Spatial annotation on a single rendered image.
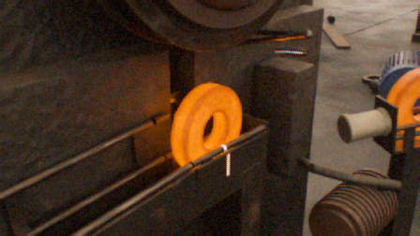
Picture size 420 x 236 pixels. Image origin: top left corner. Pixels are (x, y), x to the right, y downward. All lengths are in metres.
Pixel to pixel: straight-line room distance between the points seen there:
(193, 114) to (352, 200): 0.43
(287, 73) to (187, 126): 0.27
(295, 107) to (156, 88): 0.30
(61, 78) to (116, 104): 0.10
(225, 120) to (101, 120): 0.22
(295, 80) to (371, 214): 0.32
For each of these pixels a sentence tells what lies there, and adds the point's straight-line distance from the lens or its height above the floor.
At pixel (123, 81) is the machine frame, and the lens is 0.70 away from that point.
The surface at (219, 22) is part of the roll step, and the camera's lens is 0.65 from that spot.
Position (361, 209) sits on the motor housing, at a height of 0.52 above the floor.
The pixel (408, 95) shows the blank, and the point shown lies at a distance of 1.01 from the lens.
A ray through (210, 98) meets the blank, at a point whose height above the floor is 0.80.
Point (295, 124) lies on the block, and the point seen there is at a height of 0.69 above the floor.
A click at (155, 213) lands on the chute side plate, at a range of 0.68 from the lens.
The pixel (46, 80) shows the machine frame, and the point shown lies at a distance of 0.63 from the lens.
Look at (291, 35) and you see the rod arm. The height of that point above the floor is 0.89.
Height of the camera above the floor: 1.05
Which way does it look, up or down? 23 degrees down
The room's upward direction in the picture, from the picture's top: straight up
